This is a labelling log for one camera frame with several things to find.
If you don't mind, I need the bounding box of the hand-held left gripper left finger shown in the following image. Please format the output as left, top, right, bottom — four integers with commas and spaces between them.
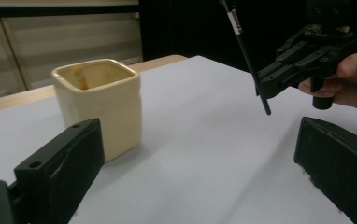
9, 117, 107, 224

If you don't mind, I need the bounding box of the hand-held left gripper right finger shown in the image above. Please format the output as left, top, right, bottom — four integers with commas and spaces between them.
293, 116, 357, 224

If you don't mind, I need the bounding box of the black horizontal bar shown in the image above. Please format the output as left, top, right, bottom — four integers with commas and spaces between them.
0, 3, 141, 19

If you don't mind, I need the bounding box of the black makeup brush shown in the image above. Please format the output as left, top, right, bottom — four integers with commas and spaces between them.
221, 0, 273, 116

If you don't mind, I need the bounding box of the dark curtain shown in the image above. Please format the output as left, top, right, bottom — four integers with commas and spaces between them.
137, 0, 357, 74

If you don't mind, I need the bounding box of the cream square cup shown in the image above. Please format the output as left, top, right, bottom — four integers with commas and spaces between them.
50, 58, 143, 163

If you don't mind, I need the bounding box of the wooden table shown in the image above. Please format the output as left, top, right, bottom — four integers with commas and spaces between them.
0, 54, 189, 116

